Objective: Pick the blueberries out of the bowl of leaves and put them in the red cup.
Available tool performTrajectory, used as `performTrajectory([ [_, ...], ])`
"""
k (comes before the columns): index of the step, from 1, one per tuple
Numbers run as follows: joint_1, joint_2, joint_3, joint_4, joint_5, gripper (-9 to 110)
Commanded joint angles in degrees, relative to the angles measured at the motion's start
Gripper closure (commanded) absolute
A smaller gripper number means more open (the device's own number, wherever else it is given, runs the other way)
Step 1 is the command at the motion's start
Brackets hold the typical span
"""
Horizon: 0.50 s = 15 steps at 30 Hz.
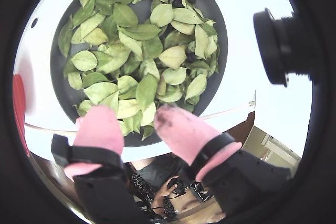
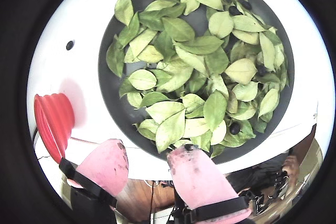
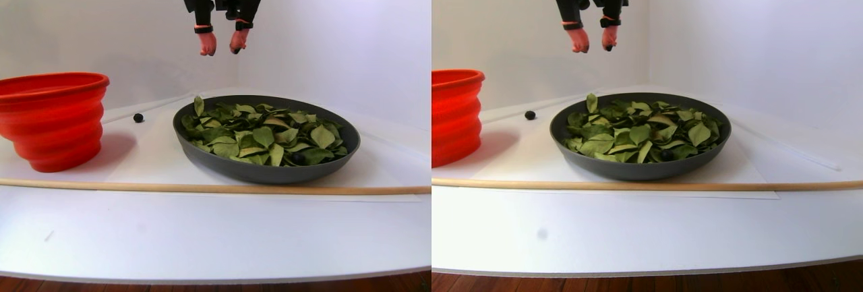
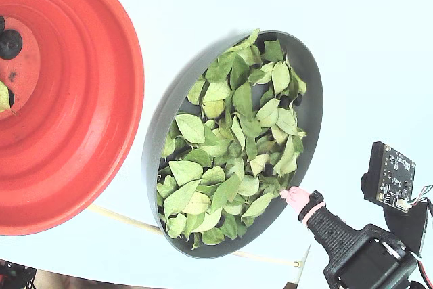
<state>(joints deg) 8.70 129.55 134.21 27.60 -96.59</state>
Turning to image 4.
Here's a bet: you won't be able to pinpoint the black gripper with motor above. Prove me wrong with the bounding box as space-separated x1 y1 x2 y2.
279 186 419 289

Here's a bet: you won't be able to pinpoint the large long green leaf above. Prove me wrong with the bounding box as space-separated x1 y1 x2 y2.
0 80 12 114

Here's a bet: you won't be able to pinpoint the dark grey round bowl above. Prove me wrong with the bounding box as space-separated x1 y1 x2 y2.
141 30 325 259

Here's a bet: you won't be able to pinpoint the green leaves pile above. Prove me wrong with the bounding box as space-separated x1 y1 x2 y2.
156 28 308 251

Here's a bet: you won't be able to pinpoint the red ribbed plastic cup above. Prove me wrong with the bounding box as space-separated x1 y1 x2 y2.
0 0 145 237

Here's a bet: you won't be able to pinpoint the black mesh object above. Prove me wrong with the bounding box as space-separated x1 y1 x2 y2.
0 259 37 289

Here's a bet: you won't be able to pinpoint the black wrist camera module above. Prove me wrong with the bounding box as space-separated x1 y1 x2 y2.
360 141 417 215

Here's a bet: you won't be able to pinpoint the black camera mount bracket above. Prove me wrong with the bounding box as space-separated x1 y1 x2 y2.
383 200 431 258

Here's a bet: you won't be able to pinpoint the white red servo wires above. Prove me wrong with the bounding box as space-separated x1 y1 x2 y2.
409 250 433 283

